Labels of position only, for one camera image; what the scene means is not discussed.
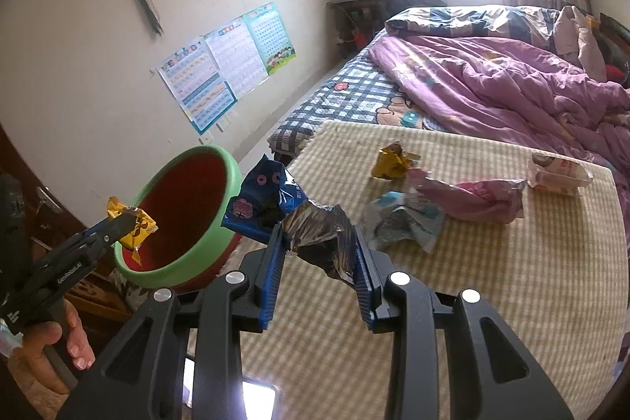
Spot blue plaid bed sheet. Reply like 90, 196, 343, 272
268, 31, 445, 156

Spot patchwork quilt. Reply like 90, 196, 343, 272
384, 4, 563, 52

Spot pink and white carton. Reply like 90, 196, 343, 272
526, 151, 594, 197

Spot blue bordered wall poster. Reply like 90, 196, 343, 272
157, 37, 237, 136

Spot metal door handle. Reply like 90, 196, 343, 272
35, 185, 59, 212

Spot gold foil wrapper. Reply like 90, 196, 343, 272
370, 142, 422, 180

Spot person's left hand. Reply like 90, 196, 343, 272
9, 301, 97, 395

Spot teal wall poster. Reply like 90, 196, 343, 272
243, 2, 299, 77

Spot small cluttered desk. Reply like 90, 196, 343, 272
326, 0, 391, 53

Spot beige checkered mat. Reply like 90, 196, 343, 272
184, 120, 629, 420

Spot yellow snack wrapper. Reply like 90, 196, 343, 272
107, 196, 159, 268

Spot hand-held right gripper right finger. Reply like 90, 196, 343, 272
352, 228, 575, 420

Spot green and red bin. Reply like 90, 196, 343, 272
113, 145, 243, 294

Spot pink plastic wrapper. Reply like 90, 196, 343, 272
408, 169, 528, 224

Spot blue snack wrapper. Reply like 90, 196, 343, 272
221, 154, 358, 286

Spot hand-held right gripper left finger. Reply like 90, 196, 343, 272
56, 223, 287, 420

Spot wooden chair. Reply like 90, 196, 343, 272
30, 233, 135, 323

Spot light blue wrapper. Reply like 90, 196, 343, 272
361, 191, 447, 254

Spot purple duvet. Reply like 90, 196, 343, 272
369, 33, 630, 171

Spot white wall poster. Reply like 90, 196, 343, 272
204, 17, 269, 101

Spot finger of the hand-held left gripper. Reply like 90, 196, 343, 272
27, 223, 137, 305
76, 210, 141, 250

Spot dark bed headboard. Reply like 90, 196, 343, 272
597, 11, 630, 87

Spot white clothes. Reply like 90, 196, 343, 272
553, 5, 609, 82

